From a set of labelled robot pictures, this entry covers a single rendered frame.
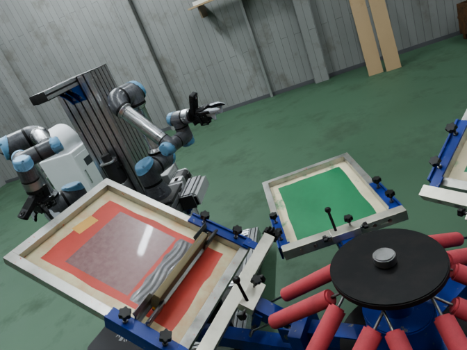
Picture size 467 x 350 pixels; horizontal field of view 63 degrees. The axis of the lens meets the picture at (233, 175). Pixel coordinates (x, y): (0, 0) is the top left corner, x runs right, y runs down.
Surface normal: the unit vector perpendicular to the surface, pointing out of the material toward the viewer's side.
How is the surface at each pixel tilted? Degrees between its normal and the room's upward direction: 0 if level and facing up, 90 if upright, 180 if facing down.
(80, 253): 32
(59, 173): 90
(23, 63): 90
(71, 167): 90
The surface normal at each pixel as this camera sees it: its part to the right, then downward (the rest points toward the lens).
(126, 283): 0.15, -0.77
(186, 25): -0.13, 0.45
